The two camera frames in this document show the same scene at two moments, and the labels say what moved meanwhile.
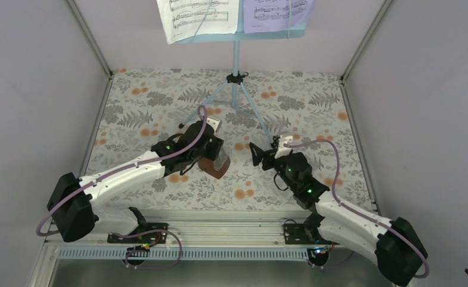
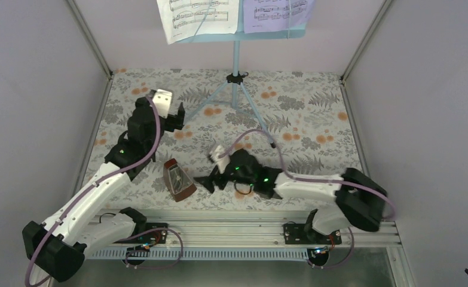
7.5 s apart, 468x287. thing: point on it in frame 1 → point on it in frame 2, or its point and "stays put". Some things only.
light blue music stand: x=234 y=81 stays put
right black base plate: x=295 y=234 stays put
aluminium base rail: x=183 y=227 stays put
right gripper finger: x=257 y=153 → x=207 y=182
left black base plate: x=151 y=233 stays put
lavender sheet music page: x=264 y=15 stays put
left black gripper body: x=214 y=146 → x=170 y=121
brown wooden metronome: x=207 y=164 → x=179 y=184
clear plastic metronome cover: x=222 y=158 → x=178 y=183
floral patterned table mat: x=309 y=114 stays put
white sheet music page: x=184 y=18 stays put
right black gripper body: x=268 y=159 → x=219 y=179
